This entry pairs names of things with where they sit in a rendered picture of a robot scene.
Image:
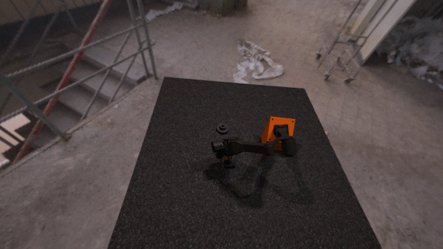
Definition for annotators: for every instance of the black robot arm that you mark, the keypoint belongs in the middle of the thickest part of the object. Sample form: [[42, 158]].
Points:
[[234, 145]]

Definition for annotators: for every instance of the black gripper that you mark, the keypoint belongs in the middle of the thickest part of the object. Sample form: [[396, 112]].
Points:
[[229, 164]]

